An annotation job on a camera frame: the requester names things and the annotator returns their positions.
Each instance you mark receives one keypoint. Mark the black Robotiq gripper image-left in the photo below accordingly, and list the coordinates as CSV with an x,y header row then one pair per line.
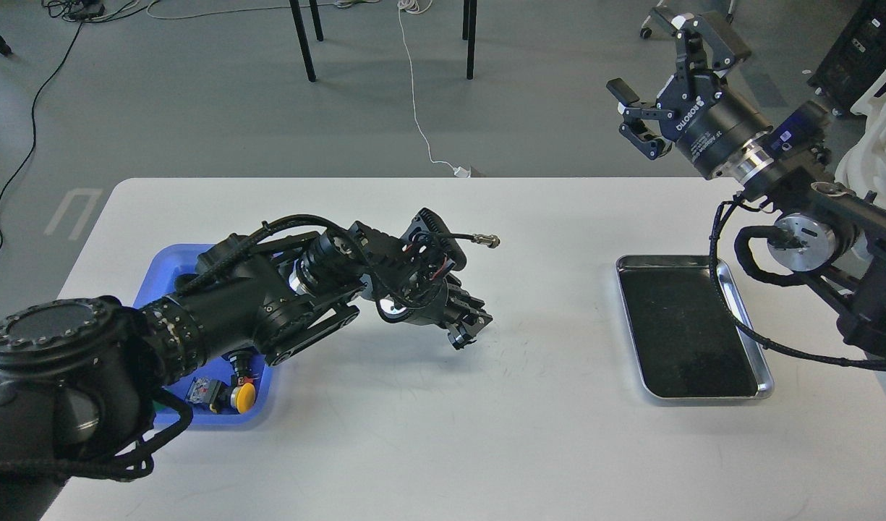
x,y
452,306

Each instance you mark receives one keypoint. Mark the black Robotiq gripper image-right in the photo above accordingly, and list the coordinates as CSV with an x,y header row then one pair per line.
x,y
706,122

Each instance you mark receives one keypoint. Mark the black robot arm image-left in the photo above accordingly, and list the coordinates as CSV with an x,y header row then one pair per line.
x,y
84,382

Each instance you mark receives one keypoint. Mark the silver metal tray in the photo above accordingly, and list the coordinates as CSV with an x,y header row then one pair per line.
x,y
686,321

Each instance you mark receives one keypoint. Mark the blue plastic tray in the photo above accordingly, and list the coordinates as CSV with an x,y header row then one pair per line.
x,y
167,264

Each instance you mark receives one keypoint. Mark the chair caster base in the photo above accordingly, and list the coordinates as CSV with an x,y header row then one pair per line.
x,y
690,24

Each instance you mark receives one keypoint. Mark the black equipment case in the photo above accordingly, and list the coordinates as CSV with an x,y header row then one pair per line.
x,y
855,61

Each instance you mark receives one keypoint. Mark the black table leg right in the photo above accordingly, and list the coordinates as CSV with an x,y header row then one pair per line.
x,y
468,34

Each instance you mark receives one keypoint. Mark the black table leg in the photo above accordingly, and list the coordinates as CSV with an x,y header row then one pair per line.
x,y
300,30
468,34

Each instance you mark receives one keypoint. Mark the black table leg left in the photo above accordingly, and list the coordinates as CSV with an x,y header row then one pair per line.
x,y
300,30

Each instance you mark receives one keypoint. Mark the black push button switch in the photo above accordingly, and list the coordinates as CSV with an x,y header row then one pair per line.
x,y
240,362

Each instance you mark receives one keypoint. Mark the yellow push button switch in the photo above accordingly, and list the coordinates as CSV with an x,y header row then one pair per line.
x,y
234,399

